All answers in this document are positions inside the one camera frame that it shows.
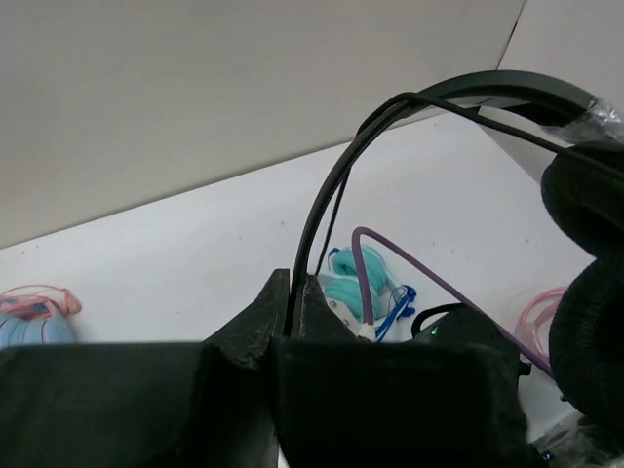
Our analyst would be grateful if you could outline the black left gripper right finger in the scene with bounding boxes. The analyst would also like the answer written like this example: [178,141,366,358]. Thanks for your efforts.
[270,277,539,467]

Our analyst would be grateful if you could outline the blue pink headphones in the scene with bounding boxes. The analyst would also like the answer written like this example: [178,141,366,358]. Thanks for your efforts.
[1,284,82,349]

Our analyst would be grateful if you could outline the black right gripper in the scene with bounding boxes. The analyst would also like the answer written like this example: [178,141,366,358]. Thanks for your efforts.
[411,303,531,375]

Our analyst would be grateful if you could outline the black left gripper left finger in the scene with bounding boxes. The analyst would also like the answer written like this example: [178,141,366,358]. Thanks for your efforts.
[1,269,290,467]

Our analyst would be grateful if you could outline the teal white folded headphones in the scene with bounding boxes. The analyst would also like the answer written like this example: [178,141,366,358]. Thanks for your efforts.
[319,246,416,342]

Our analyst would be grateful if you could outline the pink headphones with cable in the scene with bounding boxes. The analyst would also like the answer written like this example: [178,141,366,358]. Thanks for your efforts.
[505,286,567,369]

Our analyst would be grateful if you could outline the black wired headphones taped band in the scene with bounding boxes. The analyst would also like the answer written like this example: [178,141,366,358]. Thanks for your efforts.
[287,70,623,428]

